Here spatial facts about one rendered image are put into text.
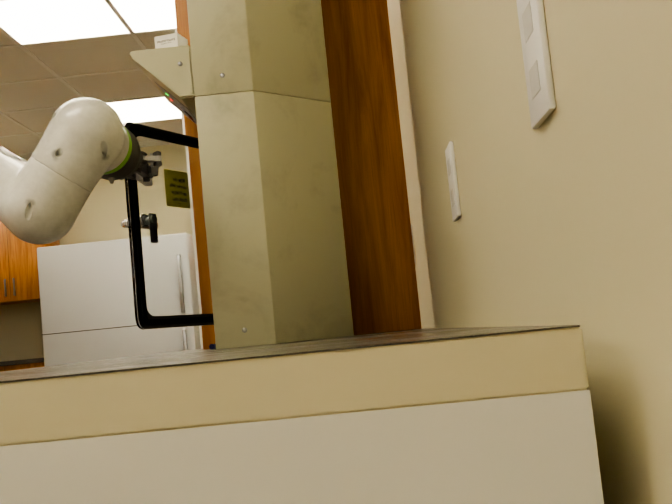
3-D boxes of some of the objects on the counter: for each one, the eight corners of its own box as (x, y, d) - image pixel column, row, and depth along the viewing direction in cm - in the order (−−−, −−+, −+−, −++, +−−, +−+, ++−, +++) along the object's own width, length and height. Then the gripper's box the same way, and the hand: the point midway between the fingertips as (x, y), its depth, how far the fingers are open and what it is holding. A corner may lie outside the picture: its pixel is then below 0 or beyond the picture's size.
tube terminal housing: (354, 335, 190) (320, -7, 197) (353, 336, 157) (312, -73, 164) (240, 346, 190) (210, 5, 197) (215, 349, 158) (181, -59, 165)
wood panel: (420, 328, 197) (359, -254, 210) (421, 328, 194) (359, -262, 207) (205, 349, 198) (157, -231, 211) (203, 349, 195) (154, -239, 208)
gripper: (150, 127, 145) (180, 156, 169) (73, 135, 145) (113, 162, 169) (154, 171, 145) (183, 194, 168) (76, 179, 145) (116, 201, 169)
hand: (143, 175), depth 165 cm, fingers closed
